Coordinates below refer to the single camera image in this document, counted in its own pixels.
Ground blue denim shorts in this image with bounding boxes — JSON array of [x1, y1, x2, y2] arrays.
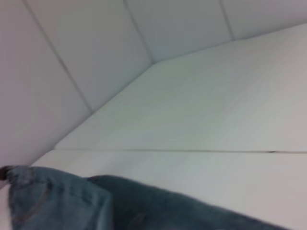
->
[[7, 166, 297, 230]]

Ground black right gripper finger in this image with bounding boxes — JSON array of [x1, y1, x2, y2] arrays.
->
[[0, 165, 12, 181]]

